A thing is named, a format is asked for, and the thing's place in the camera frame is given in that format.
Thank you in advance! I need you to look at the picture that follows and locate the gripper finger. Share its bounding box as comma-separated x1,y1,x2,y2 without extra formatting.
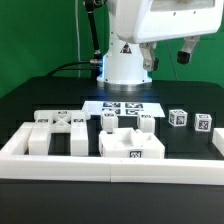
139,42,159,71
177,36,200,65

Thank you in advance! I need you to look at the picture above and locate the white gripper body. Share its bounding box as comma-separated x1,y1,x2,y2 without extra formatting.
108,0,224,43

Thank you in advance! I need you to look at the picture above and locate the white chair seat part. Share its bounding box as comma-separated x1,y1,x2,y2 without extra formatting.
99,128,165,159

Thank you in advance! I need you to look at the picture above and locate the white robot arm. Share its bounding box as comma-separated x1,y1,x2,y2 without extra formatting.
97,0,224,91

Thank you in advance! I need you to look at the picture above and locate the white chair back part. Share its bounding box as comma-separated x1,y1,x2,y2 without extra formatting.
28,110,91,156

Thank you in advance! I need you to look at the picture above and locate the white marker sheet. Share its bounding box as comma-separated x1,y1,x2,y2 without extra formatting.
82,101,165,117

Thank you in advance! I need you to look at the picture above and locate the white tagged cube near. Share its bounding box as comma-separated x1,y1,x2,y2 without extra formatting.
168,109,188,127

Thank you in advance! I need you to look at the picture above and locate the white tagged cube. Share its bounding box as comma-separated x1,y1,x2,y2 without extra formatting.
168,109,188,127
194,113,212,132

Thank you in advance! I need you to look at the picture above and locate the white tagged cube far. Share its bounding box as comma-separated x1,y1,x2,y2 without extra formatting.
194,113,212,132

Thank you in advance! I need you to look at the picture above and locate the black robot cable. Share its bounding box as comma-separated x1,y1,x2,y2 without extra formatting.
46,0,105,78

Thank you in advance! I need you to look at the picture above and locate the white U-shaped obstacle frame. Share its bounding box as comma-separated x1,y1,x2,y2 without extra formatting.
0,122,224,186

